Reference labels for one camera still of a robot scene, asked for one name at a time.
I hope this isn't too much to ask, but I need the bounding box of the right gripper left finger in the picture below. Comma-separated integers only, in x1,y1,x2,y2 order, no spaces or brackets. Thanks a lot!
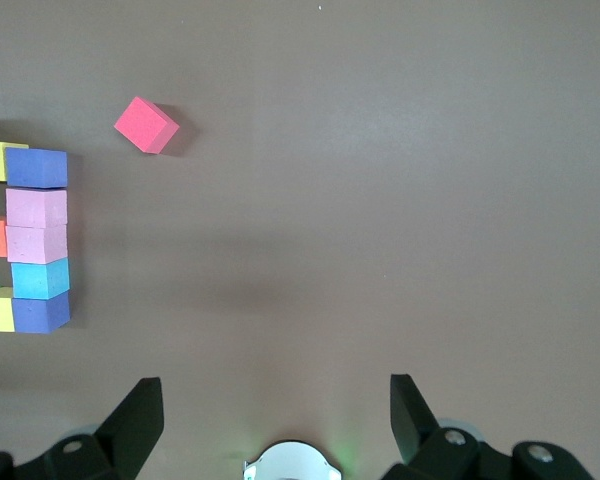
44,376,165,480

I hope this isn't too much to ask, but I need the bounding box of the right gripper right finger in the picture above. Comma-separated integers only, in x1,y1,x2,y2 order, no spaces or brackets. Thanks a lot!
389,373,487,480

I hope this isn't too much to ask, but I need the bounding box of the purple foam cube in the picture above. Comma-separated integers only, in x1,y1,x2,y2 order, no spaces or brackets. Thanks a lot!
4,146,69,190
11,289,72,335

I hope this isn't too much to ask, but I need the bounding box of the light blue foam cube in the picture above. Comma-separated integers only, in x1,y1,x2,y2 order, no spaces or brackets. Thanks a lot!
10,256,72,301

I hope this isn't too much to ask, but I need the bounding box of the pink foam cube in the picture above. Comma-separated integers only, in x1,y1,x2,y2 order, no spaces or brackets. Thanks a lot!
4,187,69,229
4,223,69,265

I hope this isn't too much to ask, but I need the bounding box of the red foam cube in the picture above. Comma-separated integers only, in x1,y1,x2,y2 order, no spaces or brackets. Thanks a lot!
113,95,181,155

